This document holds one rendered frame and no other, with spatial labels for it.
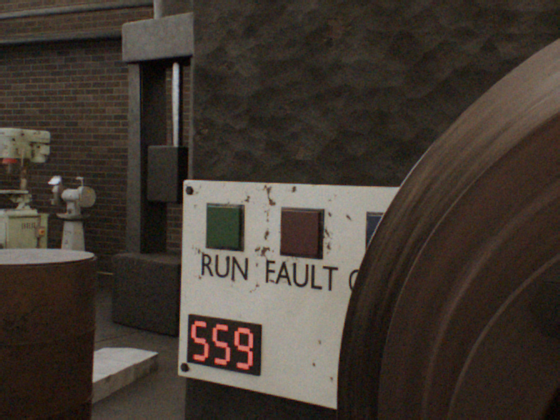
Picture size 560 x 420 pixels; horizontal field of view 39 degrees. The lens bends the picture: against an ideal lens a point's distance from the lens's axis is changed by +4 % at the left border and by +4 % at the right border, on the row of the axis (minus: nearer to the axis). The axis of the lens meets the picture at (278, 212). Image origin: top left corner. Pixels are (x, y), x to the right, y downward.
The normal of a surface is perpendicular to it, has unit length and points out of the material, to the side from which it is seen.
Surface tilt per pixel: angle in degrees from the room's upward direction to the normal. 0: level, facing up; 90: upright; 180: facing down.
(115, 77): 90
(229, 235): 90
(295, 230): 90
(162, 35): 90
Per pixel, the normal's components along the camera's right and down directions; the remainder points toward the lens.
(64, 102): -0.54, 0.03
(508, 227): -0.80, -0.60
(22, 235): 0.84, 0.05
